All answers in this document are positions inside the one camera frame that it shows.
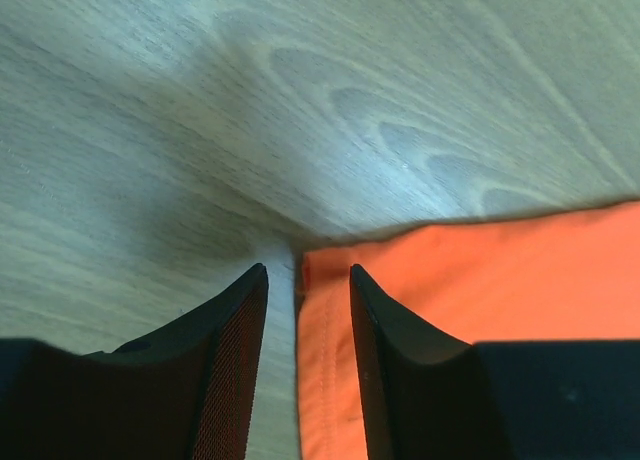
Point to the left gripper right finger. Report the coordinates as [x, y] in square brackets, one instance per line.
[428, 395]

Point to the orange t shirt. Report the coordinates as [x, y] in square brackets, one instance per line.
[572, 275]

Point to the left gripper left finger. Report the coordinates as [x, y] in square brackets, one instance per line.
[183, 391]

